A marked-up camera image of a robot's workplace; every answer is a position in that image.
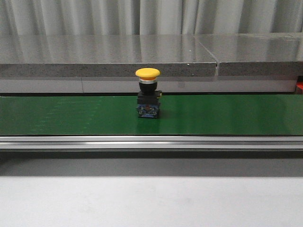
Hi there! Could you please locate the red plastic tray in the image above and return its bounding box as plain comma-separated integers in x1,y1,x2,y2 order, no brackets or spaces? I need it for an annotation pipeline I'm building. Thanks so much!
295,82,303,95

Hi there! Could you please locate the green conveyor belt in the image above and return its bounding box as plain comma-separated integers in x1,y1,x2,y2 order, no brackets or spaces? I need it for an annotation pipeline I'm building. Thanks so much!
0,94,303,136

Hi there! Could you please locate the grey curtain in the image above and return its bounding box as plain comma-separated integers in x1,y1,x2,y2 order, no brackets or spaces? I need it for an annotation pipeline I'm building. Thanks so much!
0,0,303,36

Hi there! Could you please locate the yellow mushroom push button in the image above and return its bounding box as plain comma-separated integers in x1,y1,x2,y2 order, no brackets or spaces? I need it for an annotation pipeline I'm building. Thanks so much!
135,68,161,118

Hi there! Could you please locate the aluminium conveyor side rail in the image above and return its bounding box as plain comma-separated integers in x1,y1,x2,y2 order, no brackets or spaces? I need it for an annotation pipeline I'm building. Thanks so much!
0,136,303,150

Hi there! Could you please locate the grey stone slab shelf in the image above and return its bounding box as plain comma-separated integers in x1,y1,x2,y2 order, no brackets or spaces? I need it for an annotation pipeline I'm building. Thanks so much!
0,33,303,79

